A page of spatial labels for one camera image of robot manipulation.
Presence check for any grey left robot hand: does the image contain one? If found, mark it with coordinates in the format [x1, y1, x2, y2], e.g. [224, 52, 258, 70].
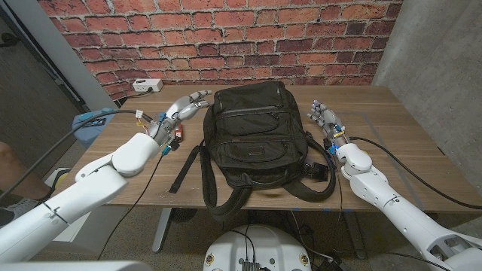
[148, 89, 213, 151]

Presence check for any black round fan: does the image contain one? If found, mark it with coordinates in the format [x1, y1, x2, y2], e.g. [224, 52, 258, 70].
[169, 208, 198, 224]

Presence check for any grey table leg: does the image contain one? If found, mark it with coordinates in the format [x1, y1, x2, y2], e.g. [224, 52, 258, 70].
[151, 207, 173, 253]
[343, 211, 367, 260]

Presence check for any white and yellow floor device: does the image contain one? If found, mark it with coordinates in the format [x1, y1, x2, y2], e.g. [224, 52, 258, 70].
[44, 167, 72, 191]

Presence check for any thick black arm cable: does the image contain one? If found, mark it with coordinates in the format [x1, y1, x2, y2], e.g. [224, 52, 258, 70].
[349, 135, 482, 210]
[0, 108, 154, 200]

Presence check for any black door handle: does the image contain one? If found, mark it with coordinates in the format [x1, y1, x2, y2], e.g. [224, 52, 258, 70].
[0, 32, 20, 48]

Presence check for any black smartphone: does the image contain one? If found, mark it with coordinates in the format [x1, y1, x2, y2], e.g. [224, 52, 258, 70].
[81, 117, 107, 129]

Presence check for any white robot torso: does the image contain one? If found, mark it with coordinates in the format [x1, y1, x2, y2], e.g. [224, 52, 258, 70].
[202, 224, 313, 271]

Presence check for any person's bare leg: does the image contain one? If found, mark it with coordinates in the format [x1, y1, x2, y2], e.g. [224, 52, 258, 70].
[0, 141, 53, 200]

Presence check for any black power strip cable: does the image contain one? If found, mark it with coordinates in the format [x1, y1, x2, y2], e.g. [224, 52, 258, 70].
[124, 88, 154, 99]

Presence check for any blue round stool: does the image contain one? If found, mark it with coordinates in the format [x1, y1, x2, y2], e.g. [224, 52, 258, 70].
[72, 108, 118, 148]

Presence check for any white power strip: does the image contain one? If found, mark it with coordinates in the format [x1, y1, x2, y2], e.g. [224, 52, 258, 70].
[132, 78, 164, 93]

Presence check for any black backpack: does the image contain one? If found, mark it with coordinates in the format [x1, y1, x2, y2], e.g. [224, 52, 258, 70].
[168, 80, 337, 223]

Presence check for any grey sneaker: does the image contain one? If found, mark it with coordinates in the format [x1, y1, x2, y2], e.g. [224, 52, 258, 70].
[0, 197, 38, 227]

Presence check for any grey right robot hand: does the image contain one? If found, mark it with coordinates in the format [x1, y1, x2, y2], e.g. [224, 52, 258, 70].
[307, 99, 349, 148]

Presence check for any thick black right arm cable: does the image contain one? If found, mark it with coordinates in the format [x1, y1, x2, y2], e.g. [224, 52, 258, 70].
[349, 135, 482, 210]

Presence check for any printed brick wall backdrop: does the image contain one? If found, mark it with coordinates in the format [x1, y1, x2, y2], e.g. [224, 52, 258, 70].
[37, 0, 403, 102]

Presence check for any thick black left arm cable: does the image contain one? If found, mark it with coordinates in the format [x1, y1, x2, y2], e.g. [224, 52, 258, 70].
[0, 108, 154, 200]

